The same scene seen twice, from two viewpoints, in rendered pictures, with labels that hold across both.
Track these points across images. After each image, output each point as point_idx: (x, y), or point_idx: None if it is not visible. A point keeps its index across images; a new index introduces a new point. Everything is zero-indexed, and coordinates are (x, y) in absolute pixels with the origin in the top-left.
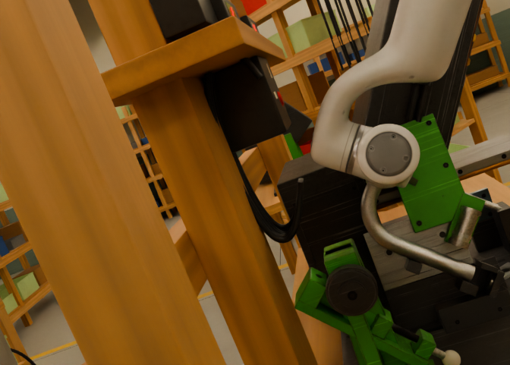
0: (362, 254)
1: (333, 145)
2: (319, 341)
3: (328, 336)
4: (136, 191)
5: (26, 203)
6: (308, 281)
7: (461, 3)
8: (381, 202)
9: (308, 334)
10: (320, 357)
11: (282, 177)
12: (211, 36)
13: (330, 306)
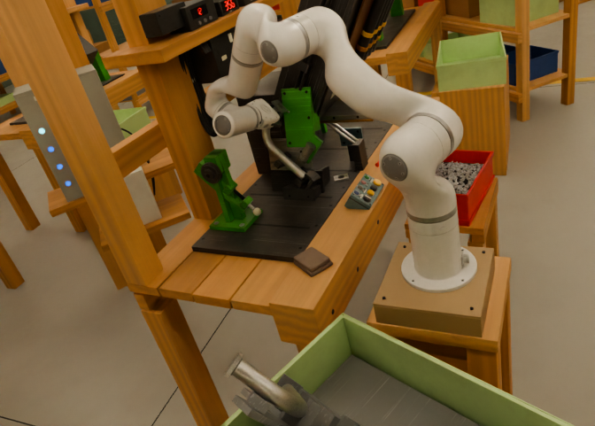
0: None
1: (210, 111)
2: (249, 182)
3: (254, 181)
4: (92, 134)
5: (56, 133)
6: (198, 163)
7: (247, 74)
8: None
9: (250, 175)
10: (241, 189)
11: None
12: (151, 56)
13: None
